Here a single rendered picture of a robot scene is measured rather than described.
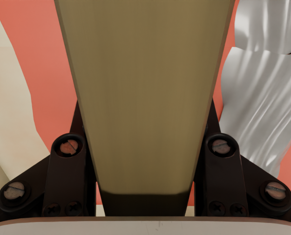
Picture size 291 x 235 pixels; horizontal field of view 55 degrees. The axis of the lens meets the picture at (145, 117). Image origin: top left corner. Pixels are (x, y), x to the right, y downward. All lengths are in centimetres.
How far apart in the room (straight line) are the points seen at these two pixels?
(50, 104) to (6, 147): 7
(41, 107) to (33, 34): 6
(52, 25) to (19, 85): 5
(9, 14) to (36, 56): 3
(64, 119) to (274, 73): 15
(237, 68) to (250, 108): 3
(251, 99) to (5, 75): 16
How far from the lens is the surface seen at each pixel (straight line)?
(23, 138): 25
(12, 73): 20
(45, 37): 18
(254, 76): 19
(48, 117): 22
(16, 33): 18
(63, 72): 19
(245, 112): 21
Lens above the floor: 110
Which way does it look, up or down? 43 degrees down
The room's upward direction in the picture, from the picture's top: 180 degrees counter-clockwise
